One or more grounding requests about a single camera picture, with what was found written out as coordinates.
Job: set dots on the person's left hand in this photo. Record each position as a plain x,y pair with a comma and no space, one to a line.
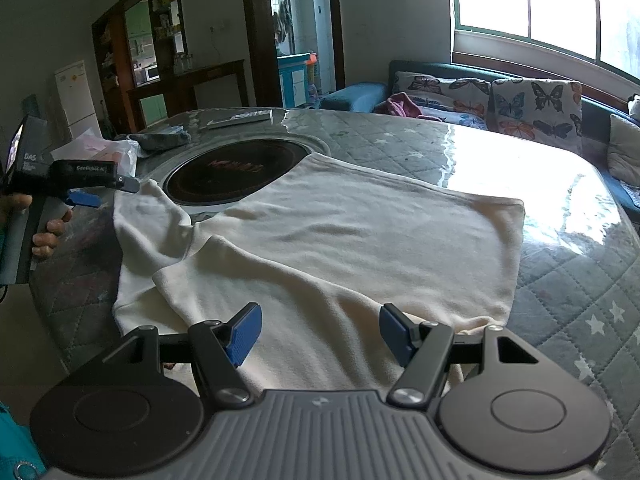
45,242

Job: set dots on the left butterfly cushion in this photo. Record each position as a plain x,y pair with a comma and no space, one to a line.
461,101

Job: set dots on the round black induction cooktop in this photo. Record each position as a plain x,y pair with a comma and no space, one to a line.
232,171

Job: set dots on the white refrigerator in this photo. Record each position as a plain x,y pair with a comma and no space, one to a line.
76,100

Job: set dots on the light blue cabinet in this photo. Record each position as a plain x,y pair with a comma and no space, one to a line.
295,72

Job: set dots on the window with green frame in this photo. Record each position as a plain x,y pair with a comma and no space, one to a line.
605,32

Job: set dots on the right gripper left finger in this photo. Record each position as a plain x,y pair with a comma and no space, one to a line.
218,350

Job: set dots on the dark folded cloth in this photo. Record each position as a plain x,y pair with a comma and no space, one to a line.
160,140

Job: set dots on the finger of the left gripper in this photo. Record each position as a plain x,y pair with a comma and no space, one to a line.
83,199
127,184

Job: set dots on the blue corner sofa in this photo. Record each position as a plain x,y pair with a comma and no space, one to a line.
597,110

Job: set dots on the grey plain cushion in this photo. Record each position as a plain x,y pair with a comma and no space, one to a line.
624,151

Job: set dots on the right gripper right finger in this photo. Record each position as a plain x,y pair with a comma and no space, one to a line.
422,350

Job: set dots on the right butterfly cushion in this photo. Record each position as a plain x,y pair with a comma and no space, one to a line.
546,111

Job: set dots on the cream white garment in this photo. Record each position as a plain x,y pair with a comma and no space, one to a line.
320,250

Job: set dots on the flat grey packet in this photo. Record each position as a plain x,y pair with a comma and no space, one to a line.
244,118

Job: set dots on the white plastic bag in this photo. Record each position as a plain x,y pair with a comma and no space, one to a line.
91,146

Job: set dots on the pink cloth on sofa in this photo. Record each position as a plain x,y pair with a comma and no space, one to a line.
400,105

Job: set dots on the butterfly cushion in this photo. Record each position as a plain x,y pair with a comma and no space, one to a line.
461,101
546,111

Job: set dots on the dark wooden cabinet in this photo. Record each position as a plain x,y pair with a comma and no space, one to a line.
157,58

